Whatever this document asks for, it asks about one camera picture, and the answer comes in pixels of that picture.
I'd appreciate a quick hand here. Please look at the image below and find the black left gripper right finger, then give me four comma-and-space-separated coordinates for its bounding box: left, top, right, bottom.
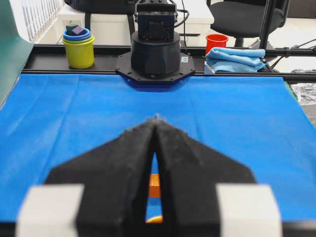
155, 121, 256, 237

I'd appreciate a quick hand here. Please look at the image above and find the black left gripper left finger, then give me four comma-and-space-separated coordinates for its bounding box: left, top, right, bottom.
45, 122, 156, 237

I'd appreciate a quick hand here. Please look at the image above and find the orange block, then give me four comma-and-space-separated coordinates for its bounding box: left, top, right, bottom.
149, 174, 161, 198

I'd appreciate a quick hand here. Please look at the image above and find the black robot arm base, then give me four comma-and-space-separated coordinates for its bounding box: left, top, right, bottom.
116, 0, 195, 83

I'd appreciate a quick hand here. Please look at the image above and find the dark green purple block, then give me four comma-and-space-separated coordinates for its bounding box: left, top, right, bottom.
66, 24, 85, 36

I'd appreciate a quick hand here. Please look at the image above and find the yellow cup lying down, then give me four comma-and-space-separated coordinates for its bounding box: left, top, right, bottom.
146, 215, 163, 224

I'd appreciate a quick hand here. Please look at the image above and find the blue cloth mat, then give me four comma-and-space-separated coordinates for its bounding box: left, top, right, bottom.
0, 74, 316, 222

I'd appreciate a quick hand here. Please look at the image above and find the folded light blue towel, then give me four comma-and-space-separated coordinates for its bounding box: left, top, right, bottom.
205, 47, 266, 73

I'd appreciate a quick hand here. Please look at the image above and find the yellow-green stacking cup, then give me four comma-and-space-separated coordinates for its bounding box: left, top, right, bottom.
63, 35, 95, 69

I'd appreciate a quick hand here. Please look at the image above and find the red cup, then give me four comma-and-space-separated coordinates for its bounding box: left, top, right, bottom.
205, 34, 229, 54

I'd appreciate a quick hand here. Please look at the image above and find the blue stacking cup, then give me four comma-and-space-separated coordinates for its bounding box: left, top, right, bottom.
63, 28, 92, 41

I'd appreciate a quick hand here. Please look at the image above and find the black office chair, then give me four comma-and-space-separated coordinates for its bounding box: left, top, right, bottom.
206, 0, 290, 47

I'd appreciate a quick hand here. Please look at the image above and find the green backdrop sheet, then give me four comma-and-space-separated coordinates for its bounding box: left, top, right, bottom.
0, 0, 34, 107

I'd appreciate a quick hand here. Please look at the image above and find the black tripod stand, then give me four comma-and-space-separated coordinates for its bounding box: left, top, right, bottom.
249, 0, 316, 57

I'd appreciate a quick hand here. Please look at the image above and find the black aluminium rail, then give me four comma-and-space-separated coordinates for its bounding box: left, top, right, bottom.
22, 44, 316, 83

